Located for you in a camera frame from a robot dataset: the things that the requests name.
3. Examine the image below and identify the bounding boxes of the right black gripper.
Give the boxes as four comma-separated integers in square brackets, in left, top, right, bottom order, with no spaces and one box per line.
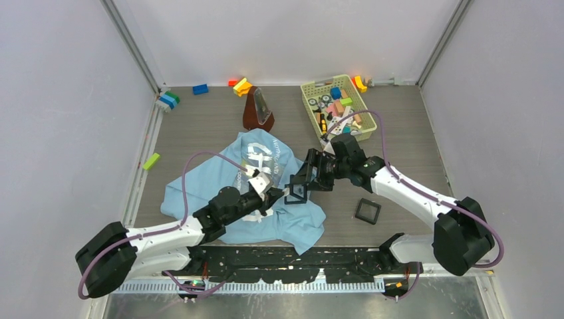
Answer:
[291,148,350,193]

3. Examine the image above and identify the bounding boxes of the black square frame box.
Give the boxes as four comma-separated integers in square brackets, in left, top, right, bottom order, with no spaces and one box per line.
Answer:
[284,183,308,205]
[354,198,381,225]

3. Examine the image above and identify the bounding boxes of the light blue printed t-shirt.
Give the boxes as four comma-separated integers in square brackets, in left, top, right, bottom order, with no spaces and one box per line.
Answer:
[160,129,326,255]

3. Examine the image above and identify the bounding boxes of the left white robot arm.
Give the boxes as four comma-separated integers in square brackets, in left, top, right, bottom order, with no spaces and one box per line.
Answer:
[75,187,287,300]

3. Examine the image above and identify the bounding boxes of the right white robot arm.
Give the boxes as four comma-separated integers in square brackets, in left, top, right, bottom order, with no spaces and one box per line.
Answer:
[286,134,495,276]

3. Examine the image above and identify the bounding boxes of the green plastic basket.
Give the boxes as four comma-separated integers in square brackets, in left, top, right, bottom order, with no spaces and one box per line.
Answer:
[300,74,378,145]

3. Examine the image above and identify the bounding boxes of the brown metronome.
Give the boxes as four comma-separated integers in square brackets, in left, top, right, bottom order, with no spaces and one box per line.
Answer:
[242,86,275,132]

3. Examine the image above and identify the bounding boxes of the yellow red corner blocks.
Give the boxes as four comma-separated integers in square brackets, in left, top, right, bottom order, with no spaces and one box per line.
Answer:
[351,76,374,93]

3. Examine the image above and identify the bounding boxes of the yellow orange toy block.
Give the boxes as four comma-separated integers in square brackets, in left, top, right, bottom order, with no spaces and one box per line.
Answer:
[233,78,253,97]

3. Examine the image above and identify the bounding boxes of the lime green toy brick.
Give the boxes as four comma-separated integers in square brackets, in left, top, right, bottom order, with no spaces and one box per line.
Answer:
[142,153,160,171]

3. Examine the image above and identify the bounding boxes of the blue toy brick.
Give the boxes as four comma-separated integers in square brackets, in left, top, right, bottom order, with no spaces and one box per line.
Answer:
[192,84,209,95]

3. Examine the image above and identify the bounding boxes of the stacked blue green bricks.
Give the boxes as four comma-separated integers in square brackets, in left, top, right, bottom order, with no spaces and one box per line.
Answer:
[155,91,180,113]

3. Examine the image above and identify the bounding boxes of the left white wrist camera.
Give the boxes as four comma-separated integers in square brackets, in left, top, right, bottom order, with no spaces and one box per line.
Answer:
[248,169,273,199]

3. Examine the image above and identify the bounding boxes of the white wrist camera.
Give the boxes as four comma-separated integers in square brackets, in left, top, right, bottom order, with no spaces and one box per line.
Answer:
[248,169,273,199]
[320,139,335,155]

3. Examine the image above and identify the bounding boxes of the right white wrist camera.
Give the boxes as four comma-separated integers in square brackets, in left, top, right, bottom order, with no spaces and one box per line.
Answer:
[320,139,335,155]

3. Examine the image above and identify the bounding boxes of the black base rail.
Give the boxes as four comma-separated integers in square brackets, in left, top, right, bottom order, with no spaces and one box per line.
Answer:
[171,246,423,284]

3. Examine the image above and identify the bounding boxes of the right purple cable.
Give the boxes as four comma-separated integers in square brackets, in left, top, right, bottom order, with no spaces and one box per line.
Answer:
[323,109,505,302]

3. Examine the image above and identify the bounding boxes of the purple cable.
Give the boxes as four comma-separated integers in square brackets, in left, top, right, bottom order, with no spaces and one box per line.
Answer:
[77,151,250,301]
[323,109,505,302]

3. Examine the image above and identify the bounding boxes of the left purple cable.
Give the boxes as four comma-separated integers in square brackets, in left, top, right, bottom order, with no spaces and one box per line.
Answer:
[77,151,250,301]

